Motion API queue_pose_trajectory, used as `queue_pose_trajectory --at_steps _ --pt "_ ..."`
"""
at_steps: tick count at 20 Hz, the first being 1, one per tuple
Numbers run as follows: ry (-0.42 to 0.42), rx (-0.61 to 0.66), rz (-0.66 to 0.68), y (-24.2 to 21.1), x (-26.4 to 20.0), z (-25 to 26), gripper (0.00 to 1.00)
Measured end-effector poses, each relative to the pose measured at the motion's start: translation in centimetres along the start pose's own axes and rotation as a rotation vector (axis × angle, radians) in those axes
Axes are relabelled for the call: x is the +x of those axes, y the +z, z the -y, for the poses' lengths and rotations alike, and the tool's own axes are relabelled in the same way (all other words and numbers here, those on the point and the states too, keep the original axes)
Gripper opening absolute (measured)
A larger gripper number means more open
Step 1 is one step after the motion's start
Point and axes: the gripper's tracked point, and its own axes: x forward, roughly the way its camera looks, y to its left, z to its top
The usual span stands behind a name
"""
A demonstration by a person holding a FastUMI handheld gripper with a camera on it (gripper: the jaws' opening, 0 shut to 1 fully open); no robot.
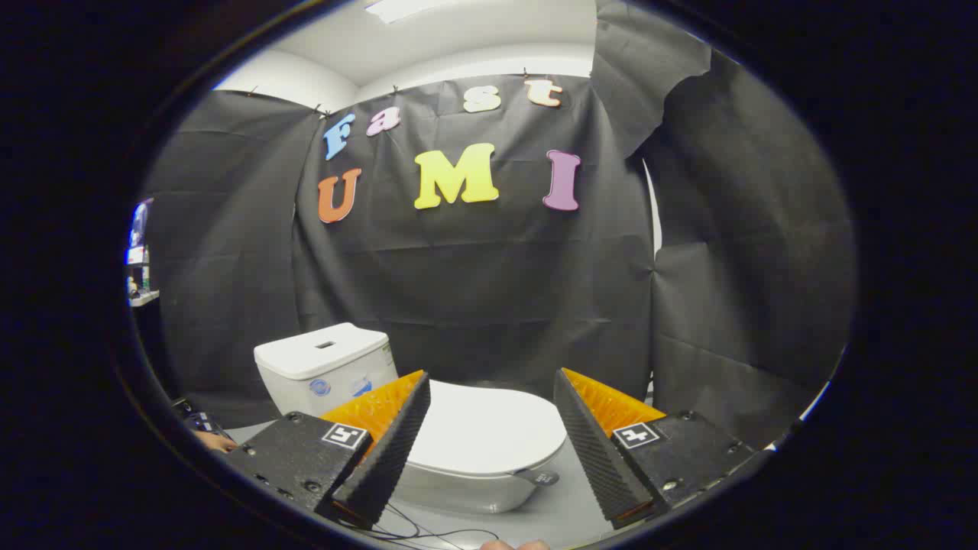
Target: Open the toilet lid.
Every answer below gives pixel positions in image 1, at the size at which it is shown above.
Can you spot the wall shelf with items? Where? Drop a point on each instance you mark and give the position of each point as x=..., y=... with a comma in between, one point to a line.
x=141, y=283

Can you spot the black backdrop cloth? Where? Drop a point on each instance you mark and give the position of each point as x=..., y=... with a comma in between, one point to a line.
x=474, y=267

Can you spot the white toilet lid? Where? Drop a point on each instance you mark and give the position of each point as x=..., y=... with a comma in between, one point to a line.
x=489, y=428

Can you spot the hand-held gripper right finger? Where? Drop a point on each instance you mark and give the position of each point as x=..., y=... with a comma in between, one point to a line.
x=592, y=451

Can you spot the ceiling light panel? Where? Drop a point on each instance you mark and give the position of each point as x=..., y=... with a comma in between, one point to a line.
x=393, y=8

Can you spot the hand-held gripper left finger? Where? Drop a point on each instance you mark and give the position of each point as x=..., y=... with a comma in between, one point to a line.
x=390, y=451

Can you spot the grey lid pull tab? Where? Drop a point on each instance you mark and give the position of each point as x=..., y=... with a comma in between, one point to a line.
x=539, y=477

